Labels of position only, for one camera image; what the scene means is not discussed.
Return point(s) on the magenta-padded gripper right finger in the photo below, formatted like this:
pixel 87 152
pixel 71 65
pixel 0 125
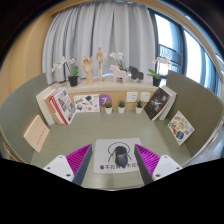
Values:
pixel 166 166

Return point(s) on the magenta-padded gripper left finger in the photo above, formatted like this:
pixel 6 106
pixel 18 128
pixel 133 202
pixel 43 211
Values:
pixel 58 166

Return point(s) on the black computer mouse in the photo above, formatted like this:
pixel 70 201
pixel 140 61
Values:
pixel 122 156

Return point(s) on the white printed mouse pad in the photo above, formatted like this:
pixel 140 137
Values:
pixel 103 156

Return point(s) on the beige book with red text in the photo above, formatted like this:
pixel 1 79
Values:
pixel 36 133

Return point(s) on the colourful food picture card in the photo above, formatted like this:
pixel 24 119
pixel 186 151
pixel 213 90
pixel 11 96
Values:
pixel 180 128

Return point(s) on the white book with photo cover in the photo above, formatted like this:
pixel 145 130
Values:
pixel 66 105

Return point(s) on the thick white book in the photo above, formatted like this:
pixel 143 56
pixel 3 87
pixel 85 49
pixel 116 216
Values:
pixel 42 106

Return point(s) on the small plant in white pot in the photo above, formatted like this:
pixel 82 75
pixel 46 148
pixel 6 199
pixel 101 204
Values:
pixel 139 110
pixel 121 109
pixel 108 110

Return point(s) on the black book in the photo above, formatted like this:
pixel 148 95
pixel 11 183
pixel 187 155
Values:
pixel 156 103

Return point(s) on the white books behind black book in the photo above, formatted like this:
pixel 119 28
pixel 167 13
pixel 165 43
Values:
pixel 171 100

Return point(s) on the white card with stickers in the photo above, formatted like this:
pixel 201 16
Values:
pixel 86 103

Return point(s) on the green desk partition panel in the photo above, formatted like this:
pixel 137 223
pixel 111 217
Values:
pixel 196 100
pixel 18 106

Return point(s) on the round purple number sign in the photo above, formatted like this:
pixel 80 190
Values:
pixel 105 100

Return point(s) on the white orchid in black pot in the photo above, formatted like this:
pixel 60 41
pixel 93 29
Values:
pixel 156 81
pixel 73 81

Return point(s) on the black wooden horse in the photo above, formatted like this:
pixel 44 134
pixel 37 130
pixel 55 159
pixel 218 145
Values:
pixel 136 73

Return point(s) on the wooden hand model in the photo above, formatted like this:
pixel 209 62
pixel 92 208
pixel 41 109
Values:
pixel 87 66

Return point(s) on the pink wooden horse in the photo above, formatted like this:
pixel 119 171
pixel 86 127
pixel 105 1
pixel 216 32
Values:
pixel 118 73

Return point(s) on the wooden artist mannequin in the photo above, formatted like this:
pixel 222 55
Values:
pixel 101 60

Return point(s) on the white orchid behind horses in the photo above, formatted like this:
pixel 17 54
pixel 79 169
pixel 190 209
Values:
pixel 116 56

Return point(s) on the white wall socket plate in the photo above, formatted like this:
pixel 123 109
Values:
pixel 145 96
pixel 131 96

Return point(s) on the window with dark frame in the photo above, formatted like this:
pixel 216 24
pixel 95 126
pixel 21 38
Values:
pixel 193 53

